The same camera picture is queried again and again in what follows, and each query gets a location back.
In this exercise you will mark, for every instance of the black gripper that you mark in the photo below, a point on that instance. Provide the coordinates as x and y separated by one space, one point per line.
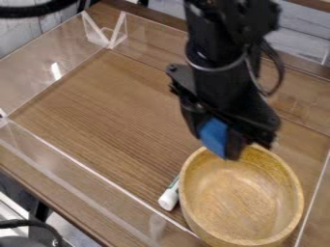
225 95

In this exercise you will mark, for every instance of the blue rectangular block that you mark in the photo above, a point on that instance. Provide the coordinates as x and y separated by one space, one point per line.
214 136

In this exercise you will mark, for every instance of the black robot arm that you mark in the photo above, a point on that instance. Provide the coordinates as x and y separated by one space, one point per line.
228 31

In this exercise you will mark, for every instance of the brown wooden bowl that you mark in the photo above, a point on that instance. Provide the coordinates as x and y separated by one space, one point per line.
241 203

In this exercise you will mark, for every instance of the white green marker tube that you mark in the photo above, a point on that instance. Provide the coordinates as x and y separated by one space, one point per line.
169 199

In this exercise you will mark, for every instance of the clear acrylic corner bracket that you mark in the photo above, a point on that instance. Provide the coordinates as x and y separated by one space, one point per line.
108 37

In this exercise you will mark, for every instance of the black metal table bracket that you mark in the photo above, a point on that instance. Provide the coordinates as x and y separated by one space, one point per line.
43 233

